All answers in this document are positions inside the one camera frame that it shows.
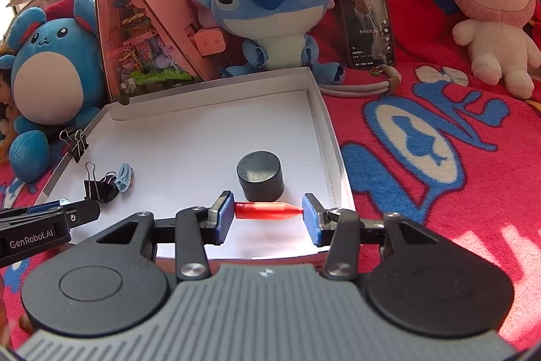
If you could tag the white cardboard box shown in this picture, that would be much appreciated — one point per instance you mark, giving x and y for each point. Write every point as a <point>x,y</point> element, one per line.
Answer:
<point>190,132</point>

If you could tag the blue alien plush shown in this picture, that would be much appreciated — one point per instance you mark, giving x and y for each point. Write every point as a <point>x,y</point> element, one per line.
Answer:
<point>270,27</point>

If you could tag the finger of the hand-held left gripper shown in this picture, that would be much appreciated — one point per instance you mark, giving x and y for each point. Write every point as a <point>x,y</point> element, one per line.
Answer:
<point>82,213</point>
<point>38,210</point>

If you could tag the red pen cap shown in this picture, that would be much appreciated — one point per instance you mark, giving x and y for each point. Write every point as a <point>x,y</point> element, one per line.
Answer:
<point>262,211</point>

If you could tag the brown-haired doll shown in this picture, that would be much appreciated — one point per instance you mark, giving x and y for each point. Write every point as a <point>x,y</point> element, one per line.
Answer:
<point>5,124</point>

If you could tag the pink bunny plush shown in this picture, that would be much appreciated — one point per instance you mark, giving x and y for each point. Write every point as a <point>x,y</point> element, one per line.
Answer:
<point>494,44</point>

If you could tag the black round puck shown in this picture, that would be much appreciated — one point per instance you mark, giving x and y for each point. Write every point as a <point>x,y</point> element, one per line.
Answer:
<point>260,194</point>
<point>260,164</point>

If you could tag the pink battery box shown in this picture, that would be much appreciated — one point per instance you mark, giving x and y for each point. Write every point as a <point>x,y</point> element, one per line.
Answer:
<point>209,41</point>

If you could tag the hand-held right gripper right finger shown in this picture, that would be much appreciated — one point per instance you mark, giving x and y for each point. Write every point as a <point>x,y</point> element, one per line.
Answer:
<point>312,224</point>

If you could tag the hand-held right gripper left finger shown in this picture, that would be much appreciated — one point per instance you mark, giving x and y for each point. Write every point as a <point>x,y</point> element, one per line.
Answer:
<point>224,218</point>

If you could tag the black binder clip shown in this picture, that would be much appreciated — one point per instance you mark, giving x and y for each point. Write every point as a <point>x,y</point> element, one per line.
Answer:
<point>99,189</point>
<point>78,147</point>

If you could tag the round blue mouse plush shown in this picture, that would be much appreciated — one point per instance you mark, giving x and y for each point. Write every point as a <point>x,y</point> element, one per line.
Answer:
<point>46,77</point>

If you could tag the black smartphone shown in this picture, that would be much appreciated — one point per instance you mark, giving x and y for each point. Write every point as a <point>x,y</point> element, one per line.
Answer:
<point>363,18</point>

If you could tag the triangular miniature house model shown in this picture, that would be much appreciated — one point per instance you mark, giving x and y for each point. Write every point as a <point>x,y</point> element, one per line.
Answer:
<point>139,48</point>

